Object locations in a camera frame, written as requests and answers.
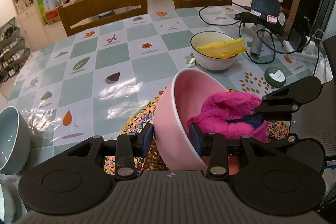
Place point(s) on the grey-blue ceramic bowl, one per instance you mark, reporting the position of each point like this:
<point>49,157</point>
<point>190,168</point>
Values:
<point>15,141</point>

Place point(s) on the left wooden chair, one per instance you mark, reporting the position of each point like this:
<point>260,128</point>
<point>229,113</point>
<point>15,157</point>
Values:
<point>86,9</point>

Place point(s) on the magenta cleaning cloth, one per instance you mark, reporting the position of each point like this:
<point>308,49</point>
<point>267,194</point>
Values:
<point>224,112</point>

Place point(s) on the pink ceramic bowl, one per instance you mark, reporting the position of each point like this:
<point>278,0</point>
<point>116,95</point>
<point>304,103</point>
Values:
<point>182,99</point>

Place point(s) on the small screen device on stand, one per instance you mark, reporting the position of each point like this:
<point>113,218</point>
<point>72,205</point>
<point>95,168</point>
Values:
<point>264,15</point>

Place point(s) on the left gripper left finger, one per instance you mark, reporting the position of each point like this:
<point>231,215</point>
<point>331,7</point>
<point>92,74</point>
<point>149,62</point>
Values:
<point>125,148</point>

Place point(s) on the white ceramic bowl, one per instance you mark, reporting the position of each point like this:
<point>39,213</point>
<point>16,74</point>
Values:
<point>212,64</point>

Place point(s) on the checkered tablecloth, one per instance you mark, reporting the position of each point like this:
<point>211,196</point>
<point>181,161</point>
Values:
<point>95,81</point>

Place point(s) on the yellow sponge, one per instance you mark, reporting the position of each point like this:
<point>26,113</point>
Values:
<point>224,49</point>

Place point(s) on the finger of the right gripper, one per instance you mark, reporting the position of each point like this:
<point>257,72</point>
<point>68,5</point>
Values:
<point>285,101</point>
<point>289,155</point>

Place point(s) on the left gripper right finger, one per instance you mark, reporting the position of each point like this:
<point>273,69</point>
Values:
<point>226,157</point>

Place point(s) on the shoe rack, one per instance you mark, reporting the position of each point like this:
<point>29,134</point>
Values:
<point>14,52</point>

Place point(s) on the green round timer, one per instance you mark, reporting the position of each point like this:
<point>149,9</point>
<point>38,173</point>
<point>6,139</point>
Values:
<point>275,77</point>

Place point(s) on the colourful woven placemat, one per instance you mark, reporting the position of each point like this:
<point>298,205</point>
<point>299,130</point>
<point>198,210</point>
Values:
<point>153,160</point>

